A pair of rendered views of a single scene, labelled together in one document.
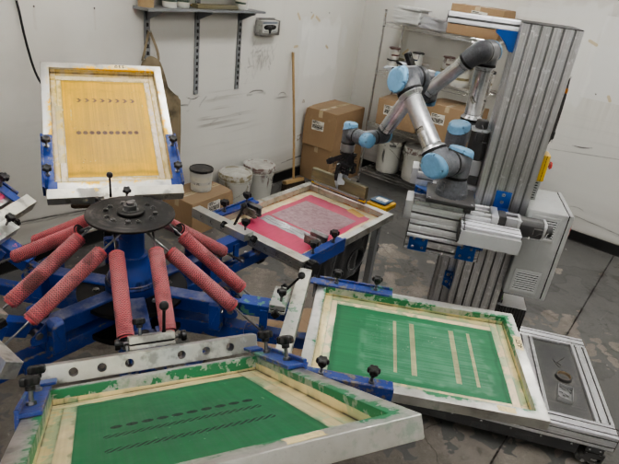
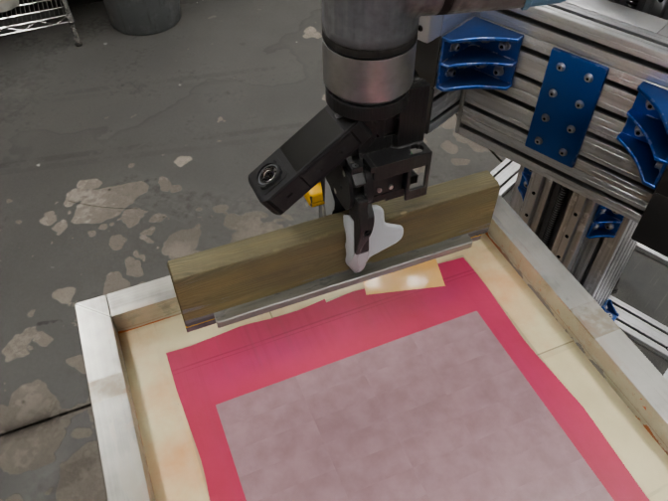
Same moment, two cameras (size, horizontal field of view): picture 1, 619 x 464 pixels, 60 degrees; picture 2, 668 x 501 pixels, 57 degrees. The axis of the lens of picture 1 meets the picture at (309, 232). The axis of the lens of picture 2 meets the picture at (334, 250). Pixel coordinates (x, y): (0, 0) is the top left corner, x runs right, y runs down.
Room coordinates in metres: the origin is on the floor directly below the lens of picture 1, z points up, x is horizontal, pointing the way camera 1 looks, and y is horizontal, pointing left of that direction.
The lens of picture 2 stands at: (2.50, 0.26, 1.58)
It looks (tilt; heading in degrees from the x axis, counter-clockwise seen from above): 47 degrees down; 303
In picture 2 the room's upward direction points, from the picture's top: straight up
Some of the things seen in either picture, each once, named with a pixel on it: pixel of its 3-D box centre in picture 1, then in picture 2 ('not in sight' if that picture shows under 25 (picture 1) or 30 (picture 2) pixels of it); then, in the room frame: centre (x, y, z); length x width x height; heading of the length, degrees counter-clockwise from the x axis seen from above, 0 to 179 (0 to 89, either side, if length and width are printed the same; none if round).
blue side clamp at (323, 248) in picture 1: (322, 252); not in sight; (2.17, -0.07, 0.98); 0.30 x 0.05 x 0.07; 146
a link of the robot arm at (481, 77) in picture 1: (477, 92); not in sight; (2.98, -0.80, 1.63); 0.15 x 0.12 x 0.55; 144
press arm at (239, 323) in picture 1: (295, 340); not in sight; (1.61, 0.00, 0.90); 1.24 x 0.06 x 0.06; 86
